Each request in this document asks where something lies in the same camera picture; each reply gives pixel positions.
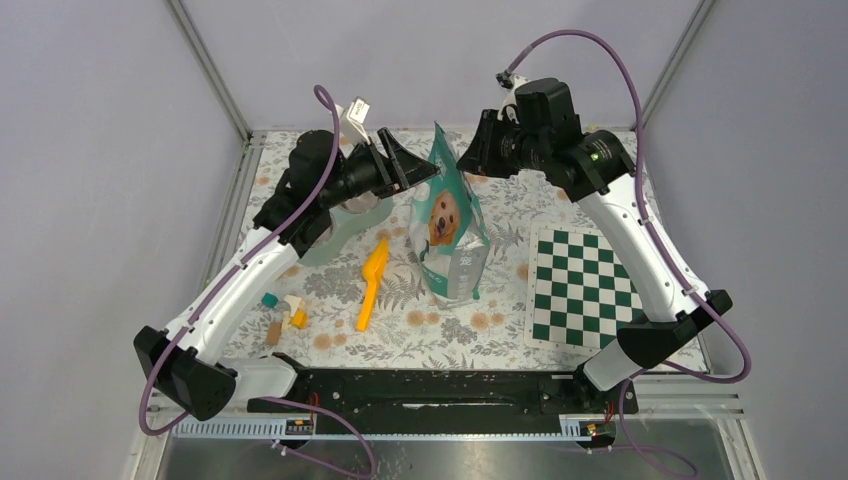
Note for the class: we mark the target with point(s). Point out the white toy block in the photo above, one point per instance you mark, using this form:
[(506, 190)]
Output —
[(293, 304)]

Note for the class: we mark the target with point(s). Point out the green white chessboard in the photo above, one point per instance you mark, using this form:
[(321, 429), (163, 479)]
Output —
[(579, 294)]

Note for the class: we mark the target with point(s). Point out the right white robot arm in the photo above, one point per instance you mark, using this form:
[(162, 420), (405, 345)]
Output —
[(536, 128)]

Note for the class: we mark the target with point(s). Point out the orange plastic scoop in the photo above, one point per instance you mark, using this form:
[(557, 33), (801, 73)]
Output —
[(372, 273)]

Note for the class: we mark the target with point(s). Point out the green dog food bag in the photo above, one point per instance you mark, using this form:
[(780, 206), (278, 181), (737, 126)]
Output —
[(447, 230)]

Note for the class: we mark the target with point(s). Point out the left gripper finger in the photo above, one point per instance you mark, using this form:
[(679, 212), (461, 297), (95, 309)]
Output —
[(414, 171), (395, 150)]

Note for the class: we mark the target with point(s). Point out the floral tablecloth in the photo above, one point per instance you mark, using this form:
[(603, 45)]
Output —
[(407, 329)]

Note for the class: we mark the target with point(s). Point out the green double pet bowl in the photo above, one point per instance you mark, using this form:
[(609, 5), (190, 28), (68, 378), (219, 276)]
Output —
[(347, 220)]

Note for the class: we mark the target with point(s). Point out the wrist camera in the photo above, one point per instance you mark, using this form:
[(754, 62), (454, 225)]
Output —
[(509, 82), (352, 119)]

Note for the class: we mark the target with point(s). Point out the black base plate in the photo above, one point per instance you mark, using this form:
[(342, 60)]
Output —
[(341, 390)]

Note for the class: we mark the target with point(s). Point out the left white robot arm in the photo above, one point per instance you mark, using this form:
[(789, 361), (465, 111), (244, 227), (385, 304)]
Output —
[(185, 360)]

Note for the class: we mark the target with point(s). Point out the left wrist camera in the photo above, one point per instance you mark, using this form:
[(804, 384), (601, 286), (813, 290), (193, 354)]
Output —
[(352, 119)]

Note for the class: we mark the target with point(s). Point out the yellow toy block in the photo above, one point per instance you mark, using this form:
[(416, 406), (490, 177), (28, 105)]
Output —
[(299, 320)]

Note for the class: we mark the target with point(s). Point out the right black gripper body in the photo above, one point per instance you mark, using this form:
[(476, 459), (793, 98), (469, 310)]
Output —
[(529, 148)]

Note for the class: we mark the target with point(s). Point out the brown wooden block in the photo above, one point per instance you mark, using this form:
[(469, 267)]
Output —
[(273, 333)]

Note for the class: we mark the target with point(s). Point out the teal toy block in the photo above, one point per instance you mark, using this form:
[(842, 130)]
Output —
[(269, 300)]

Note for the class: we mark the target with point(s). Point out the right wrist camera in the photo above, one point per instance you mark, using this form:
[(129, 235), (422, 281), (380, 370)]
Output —
[(509, 82)]

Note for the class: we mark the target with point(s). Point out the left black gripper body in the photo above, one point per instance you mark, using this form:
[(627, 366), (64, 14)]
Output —
[(367, 172)]

